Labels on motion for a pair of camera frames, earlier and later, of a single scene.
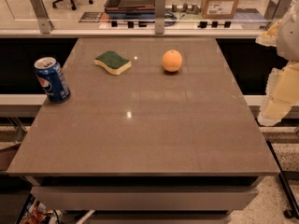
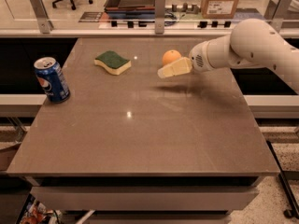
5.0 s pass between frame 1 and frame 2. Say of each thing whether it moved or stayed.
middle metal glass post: stayed
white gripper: moved
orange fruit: stayed
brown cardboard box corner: stayed
